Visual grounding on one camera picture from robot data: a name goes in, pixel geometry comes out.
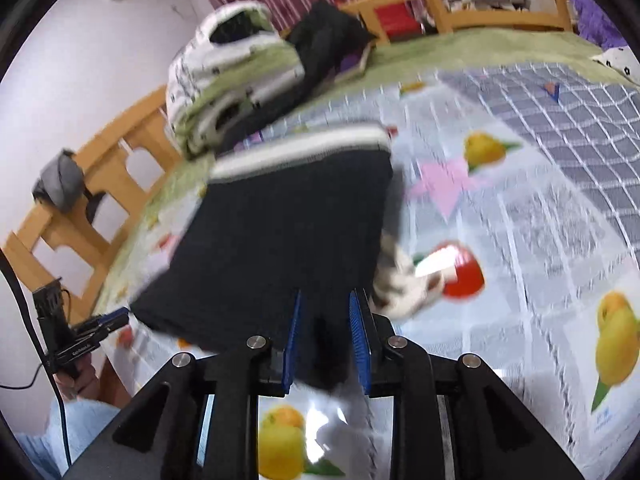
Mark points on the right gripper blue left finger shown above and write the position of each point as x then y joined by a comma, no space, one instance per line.
195,418

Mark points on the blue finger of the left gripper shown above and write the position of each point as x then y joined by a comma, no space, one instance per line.
111,321

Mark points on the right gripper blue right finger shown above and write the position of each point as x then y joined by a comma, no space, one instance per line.
449,415

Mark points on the black sweatpants with white stripe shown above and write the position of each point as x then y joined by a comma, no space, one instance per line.
286,231

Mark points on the person's left hand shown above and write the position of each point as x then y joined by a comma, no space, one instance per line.
85,386

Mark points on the fruit print plastic sheet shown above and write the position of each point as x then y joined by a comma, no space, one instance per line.
544,267

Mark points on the folded white green floral quilt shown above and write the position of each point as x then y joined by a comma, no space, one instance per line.
235,63

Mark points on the grey checked bed sheet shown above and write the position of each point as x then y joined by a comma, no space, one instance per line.
589,129

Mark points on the green fleece blanket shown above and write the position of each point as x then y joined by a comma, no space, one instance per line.
394,66

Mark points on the black jacket pile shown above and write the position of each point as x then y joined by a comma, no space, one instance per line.
322,38

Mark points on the red chair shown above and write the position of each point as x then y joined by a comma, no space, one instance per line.
398,22

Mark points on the white floral pillow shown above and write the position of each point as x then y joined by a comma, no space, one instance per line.
623,60

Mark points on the purple plush toy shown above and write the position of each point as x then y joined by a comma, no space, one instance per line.
595,26

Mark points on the wooden bed frame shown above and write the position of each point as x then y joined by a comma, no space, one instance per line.
131,158

